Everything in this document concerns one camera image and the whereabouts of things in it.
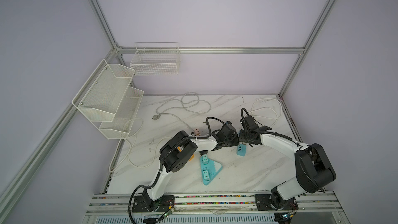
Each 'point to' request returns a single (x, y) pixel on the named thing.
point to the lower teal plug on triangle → (206, 175)
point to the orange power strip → (192, 157)
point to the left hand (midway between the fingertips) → (240, 142)
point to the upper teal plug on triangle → (204, 159)
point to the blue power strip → (241, 149)
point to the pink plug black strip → (197, 131)
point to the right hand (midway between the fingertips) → (241, 136)
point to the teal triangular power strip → (213, 168)
